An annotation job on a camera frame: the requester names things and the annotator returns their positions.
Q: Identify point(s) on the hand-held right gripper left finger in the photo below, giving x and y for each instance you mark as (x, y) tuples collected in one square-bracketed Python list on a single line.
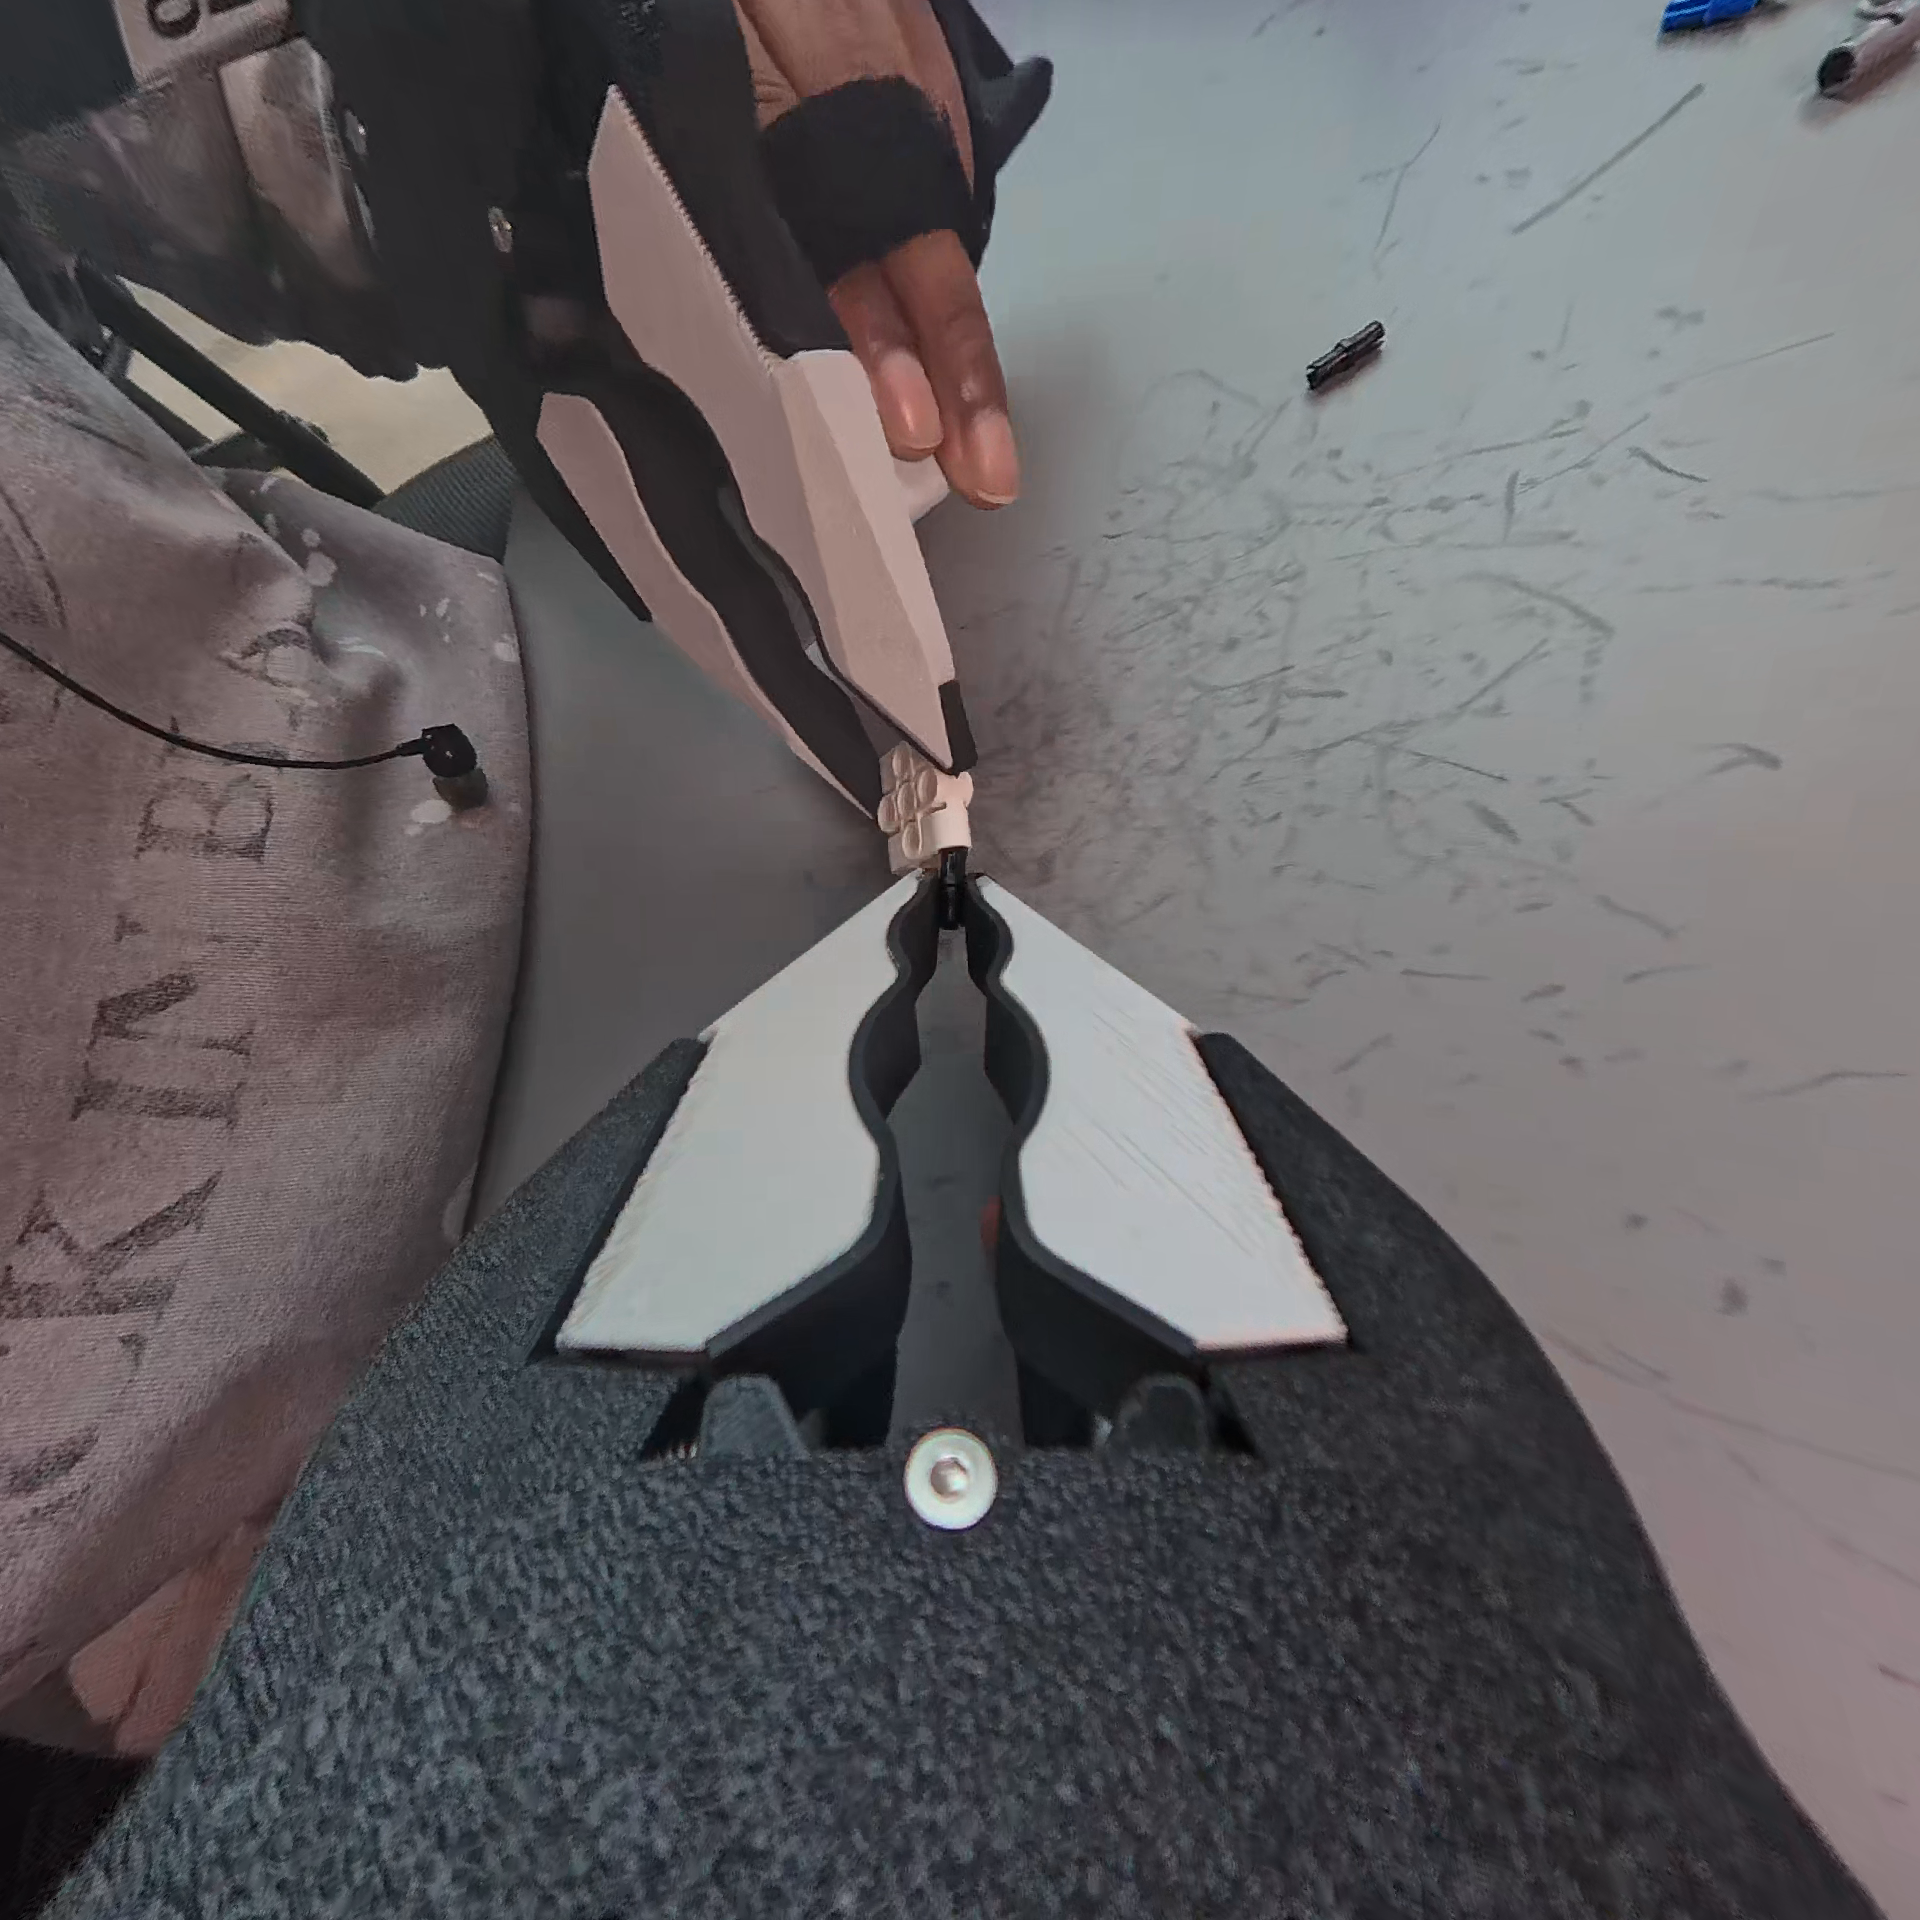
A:
[(735, 1185)]

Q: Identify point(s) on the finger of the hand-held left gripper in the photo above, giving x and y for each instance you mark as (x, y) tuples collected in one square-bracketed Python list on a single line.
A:
[(839, 525), (646, 525)]

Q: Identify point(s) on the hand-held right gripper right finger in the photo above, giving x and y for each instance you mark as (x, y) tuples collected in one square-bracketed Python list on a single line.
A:
[(1156, 1185)]

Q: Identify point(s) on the white square toy connector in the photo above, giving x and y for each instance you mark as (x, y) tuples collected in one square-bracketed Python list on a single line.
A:
[(922, 810)]

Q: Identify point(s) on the black toy pin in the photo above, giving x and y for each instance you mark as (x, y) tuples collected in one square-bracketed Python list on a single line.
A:
[(949, 885), (1344, 354)]

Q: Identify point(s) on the person's left forearm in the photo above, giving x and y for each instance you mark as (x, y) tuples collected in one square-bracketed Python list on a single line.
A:
[(285, 166)]

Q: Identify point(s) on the grey desk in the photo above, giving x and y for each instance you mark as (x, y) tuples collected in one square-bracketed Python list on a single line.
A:
[(1350, 750)]

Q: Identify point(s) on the person's left hand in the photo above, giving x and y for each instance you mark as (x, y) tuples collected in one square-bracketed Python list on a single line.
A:
[(932, 359)]

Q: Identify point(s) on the black mesh chair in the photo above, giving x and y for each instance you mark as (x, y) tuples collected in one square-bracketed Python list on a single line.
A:
[(451, 495)]

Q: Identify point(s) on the grey toy axle connector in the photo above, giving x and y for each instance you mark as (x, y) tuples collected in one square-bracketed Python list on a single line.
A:
[(1868, 58)]

